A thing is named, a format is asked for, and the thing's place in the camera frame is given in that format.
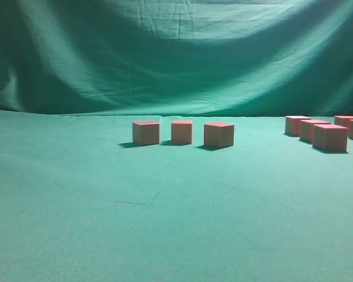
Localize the green backdrop cloth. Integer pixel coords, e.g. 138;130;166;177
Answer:
0;1;353;116

